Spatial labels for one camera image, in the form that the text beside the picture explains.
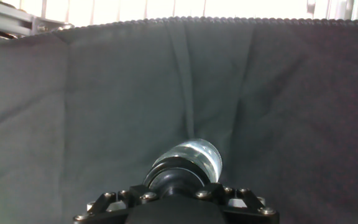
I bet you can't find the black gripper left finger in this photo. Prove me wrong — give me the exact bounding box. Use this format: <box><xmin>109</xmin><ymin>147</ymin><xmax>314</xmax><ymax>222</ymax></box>
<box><xmin>72</xmin><ymin>184</ymin><xmax>160</xmax><ymax>224</ymax></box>

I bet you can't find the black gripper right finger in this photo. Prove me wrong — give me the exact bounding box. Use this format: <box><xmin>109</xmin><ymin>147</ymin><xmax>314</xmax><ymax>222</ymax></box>
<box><xmin>193</xmin><ymin>182</ymin><xmax>280</xmax><ymax>224</ymax></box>

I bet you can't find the black jar lid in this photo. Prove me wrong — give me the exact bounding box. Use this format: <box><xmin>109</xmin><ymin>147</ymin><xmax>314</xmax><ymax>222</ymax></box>
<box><xmin>142</xmin><ymin>156</ymin><xmax>213</xmax><ymax>198</ymax></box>

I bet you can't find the clear glass jar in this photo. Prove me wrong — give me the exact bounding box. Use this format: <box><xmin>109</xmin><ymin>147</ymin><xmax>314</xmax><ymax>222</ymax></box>
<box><xmin>152</xmin><ymin>138</ymin><xmax>223</xmax><ymax>184</ymax></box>

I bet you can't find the black cloth with blue print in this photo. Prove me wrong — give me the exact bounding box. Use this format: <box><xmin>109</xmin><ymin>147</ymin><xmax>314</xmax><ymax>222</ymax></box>
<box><xmin>0</xmin><ymin>16</ymin><xmax>358</xmax><ymax>224</ymax></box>

